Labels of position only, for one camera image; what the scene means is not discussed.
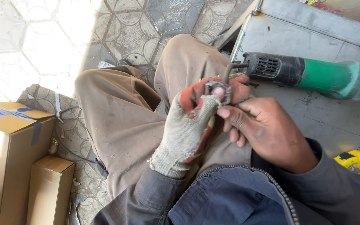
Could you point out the person's blue jacket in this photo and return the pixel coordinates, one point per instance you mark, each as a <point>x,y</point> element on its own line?
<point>230,200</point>

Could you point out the grey metal workbench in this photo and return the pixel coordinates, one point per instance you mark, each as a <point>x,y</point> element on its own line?
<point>308,78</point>

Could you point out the large taped cardboard box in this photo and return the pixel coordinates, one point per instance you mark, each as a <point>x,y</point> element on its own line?
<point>8,156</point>

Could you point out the small plain cardboard box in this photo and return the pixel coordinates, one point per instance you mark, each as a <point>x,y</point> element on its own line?
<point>50,190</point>

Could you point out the yellow tape measure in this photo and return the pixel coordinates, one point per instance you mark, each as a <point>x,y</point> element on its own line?
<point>355,161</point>

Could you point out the person's black shoe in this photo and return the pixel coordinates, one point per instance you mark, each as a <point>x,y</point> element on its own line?
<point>125,63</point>

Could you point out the person's right hand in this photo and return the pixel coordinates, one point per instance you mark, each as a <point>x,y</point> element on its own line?
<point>261,134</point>

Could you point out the green black angle grinder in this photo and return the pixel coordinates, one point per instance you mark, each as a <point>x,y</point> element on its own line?
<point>305,76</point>

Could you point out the bent grey metal rod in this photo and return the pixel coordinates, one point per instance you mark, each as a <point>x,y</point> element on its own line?
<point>226,73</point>

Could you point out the person's left hand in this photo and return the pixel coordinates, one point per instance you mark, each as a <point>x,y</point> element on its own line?
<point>183,131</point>

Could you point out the person's brown trousers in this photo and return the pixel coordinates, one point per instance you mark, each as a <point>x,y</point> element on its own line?
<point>136,118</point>

